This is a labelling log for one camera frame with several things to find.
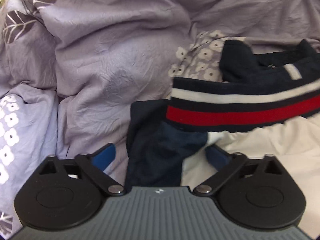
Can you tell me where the navy white red jacket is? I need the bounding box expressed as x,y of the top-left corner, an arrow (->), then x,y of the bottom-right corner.
125,40 -> 319,236

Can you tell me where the lavender floral duvet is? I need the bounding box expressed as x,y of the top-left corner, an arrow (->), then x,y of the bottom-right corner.
1,0 -> 319,239

